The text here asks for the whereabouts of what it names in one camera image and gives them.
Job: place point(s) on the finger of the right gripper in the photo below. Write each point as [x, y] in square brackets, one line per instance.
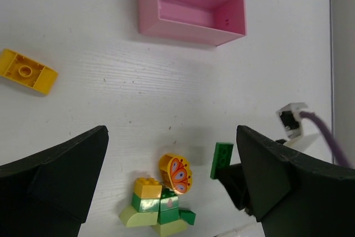
[233, 180]

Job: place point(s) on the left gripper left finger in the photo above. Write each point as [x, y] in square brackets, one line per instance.
[50, 192]

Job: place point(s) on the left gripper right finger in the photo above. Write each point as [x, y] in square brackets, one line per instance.
[294, 194]

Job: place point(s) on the dark green lego plate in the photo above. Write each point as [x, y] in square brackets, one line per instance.
[222, 157]

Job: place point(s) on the small dark green slope lego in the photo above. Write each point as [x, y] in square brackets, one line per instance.
[187, 216]

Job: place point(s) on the yellow butterfly lego piece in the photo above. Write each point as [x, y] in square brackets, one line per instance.
[175, 173]

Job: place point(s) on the green number lego brick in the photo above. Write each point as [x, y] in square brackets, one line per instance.
[169, 207]

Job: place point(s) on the yellow curved lego brick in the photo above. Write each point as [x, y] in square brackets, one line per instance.
[27, 72]

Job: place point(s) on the light green curved lego right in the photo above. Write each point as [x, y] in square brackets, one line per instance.
[168, 229]

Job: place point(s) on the light green curved lego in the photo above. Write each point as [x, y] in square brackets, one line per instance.
[168, 229]
[132, 218]

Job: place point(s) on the light green curved lego left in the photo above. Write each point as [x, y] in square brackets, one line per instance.
[132, 218]

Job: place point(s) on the yellow lego brick on stack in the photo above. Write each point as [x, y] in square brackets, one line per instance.
[146, 188]

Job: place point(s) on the green lego brick left stack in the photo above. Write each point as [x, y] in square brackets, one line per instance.
[144, 205]

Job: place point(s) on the pink container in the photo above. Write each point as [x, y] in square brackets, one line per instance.
[210, 22]

